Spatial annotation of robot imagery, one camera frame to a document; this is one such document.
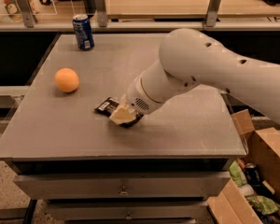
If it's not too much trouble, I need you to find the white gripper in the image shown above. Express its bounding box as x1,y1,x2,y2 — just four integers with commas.
109,76,162,125

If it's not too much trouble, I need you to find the black rxbar chocolate wrapper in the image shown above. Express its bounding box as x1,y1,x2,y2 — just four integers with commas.
94,97,143,128

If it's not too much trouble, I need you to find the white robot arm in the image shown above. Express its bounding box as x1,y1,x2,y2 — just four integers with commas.
110,29,280,125

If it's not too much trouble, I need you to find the blue pepsi can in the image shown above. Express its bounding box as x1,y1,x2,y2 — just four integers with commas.
73,14,94,50

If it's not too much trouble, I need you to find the dark can in box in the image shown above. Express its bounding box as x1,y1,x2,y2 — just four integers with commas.
245,163,261,186

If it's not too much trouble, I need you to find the orange fruit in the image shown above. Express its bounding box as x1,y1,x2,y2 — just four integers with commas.
54,68,79,92

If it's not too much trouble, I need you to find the grey drawer cabinet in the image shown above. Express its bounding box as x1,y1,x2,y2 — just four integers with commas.
0,34,245,224

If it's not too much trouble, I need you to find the upper grey drawer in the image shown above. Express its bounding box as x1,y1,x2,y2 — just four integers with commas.
14,172,230,200

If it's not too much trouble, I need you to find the grey drawer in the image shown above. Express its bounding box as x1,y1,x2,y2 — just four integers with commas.
14,172,230,200
48,201,207,220

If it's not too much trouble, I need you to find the lower grey drawer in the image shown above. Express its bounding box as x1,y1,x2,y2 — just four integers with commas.
48,201,207,220

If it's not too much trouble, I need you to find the green snack bag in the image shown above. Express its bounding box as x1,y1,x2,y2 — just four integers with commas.
229,161,247,187

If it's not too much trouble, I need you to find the brown cardboard box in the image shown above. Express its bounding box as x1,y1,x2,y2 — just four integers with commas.
208,109,280,224

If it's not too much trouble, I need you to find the green chip bag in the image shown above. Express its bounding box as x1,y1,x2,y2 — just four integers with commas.
246,195,280,215

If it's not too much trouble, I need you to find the middle metal bracket post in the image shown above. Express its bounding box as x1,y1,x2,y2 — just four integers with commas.
95,0,108,27

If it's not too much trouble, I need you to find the metal bracket post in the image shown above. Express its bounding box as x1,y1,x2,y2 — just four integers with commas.
95,0,108,27
17,0,36,28
204,0,221,27

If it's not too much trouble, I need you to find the left metal bracket post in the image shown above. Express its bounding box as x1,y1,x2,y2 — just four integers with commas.
17,0,36,28

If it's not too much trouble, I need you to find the right metal bracket post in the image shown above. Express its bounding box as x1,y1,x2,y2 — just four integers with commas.
204,0,221,27

